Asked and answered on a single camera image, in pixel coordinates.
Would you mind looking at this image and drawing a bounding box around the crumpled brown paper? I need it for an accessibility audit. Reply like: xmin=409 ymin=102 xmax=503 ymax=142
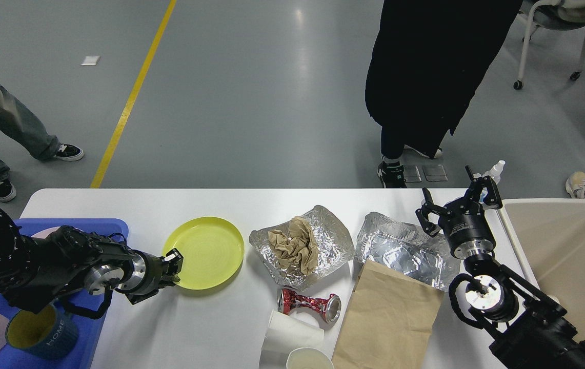
xmin=267 ymin=216 xmax=319 ymax=276

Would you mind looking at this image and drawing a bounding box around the brown paper bag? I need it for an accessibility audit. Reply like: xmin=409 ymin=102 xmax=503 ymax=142
xmin=332 ymin=261 xmax=445 ymax=368

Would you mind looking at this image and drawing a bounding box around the empty foil tray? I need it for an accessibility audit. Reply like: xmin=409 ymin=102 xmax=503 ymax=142
xmin=355 ymin=212 xmax=461 ymax=292

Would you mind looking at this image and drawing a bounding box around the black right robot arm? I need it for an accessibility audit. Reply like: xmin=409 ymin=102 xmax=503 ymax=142
xmin=415 ymin=170 xmax=585 ymax=368

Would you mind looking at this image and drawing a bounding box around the pink plate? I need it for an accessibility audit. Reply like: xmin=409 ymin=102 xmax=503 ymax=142
xmin=31 ymin=226 xmax=60 ymax=240

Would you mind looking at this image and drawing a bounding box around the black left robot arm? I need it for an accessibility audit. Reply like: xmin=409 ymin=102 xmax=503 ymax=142
xmin=0 ymin=208 xmax=184 ymax=320

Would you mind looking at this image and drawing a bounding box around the crushed red can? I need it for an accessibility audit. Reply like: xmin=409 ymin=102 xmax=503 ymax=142
xmin=277 ymin=288 xmax=342 ymax=324

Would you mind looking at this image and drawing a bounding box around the dark blue HOME mug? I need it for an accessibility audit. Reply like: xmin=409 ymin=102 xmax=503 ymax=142
xmin=5 ymin=304 xmax=79 ymax=360

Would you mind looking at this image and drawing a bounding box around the floor socket plate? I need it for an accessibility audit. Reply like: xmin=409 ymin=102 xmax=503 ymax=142
xmin=421 ymin=165 xmax=449 ymax=182
xmin=404 ymin=165 xmax=422 ymax=183

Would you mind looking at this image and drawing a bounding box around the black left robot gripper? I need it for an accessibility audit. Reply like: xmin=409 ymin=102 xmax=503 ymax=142
xmin=85 ymin=249 xmax=184 ymax=304

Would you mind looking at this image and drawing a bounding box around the white paper cup lying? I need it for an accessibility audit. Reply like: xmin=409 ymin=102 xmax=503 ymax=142
xmin=259 ymin=310 xmax=325 ymax=368

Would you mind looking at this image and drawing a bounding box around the yellow plastic plate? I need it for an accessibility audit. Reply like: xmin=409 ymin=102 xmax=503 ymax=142
xmin=163 ymin=216 xmax=245 ymax=291

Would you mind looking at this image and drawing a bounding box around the beige plastic bin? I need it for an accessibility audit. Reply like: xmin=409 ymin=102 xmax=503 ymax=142
xmin=498 ymin=198 xmax=585 ymax=341

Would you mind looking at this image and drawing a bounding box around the right floor socket plate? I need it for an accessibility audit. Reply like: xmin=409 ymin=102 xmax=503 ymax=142
xmin=421 ymin=165 xmax=449 ymax=182

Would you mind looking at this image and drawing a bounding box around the white paper on floor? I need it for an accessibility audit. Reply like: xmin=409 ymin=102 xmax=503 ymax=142
xmin=80 ymin=55 xmax=100 ymax=66

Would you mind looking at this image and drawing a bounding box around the white office chair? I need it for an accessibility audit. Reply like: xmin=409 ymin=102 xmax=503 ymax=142
xmin=513 ymin=1 xmax=585 ymax=90

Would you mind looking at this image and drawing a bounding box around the left floor socket plate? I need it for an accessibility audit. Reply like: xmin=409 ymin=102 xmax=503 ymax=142
xmin=404 ymin=165 xmax=422 ymax=183

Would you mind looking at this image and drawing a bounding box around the foil tray with paper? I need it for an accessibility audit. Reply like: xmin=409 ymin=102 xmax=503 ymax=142
xmin=249 ymin=206 xmax=355 ymax=291

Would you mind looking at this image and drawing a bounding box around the blue plastic tray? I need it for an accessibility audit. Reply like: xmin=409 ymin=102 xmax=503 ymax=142
xmin=0 ymin=219 xmax=130 ymax=368

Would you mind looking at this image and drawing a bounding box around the white spray bottle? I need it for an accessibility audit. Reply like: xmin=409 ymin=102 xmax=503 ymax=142
xmin=479 ymin=160 xmax=506 ymax=204

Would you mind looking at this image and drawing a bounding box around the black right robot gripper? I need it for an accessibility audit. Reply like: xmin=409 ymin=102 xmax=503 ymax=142
xmin=416 ymin=165 xmax=503 ymax=259

